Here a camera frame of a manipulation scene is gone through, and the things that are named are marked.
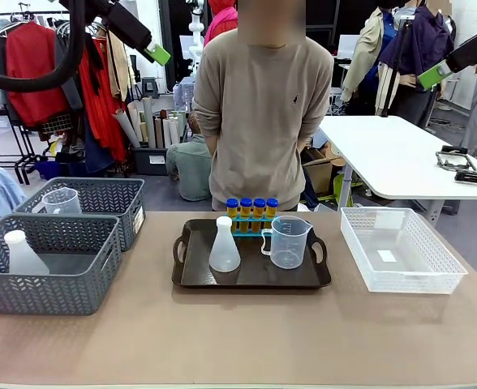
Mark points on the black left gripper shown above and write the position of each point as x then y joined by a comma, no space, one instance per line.
131,28

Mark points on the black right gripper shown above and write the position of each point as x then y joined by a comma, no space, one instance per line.
473,50

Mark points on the white plastic conical flask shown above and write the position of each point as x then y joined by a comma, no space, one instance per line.
23,259
224,251

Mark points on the clear plastic measuring beaker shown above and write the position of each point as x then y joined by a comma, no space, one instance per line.
289,247
62,202

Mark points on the mannequin in purple shirt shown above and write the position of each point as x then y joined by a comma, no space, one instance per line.
421,61

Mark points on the black tripod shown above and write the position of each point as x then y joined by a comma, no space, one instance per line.
392,81

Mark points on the grey paper roll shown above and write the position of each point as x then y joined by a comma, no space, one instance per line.
149,121

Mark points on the mannequin in beige coat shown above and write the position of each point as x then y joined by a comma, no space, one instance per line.
368,52

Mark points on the pink hanging garment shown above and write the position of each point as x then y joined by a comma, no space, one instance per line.
222,20

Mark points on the white paper roll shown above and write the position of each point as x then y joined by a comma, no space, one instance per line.
127,127

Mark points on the white office table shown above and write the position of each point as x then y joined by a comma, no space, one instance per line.
400,158

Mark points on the orange red hanging dress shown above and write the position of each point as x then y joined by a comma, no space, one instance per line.
100,121

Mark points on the dark grey storage crate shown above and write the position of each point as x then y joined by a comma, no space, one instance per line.
149,160

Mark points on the black rectangular device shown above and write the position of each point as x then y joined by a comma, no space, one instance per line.
471,177

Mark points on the seated person in grey jacket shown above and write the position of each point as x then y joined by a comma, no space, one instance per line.
190,170

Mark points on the red hanging garment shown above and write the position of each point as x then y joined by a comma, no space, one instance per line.
35,73

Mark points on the person in beige sweater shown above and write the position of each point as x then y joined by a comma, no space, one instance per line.
263,121

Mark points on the brown cardboard box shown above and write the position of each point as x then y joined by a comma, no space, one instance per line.
323,170

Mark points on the green plastic stool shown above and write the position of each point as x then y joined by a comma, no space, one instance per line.
344,190

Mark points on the grey woven plastic basket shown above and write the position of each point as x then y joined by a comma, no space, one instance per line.
39,291
113,194

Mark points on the blue test tube rack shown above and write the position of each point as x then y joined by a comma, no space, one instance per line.
246,233

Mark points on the white perforated plastic basket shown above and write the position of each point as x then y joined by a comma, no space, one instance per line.
409,279

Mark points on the dark brown serving tray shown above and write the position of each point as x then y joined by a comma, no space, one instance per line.
254,279

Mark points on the black metal clamp frame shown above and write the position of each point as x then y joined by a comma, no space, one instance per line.
455,160

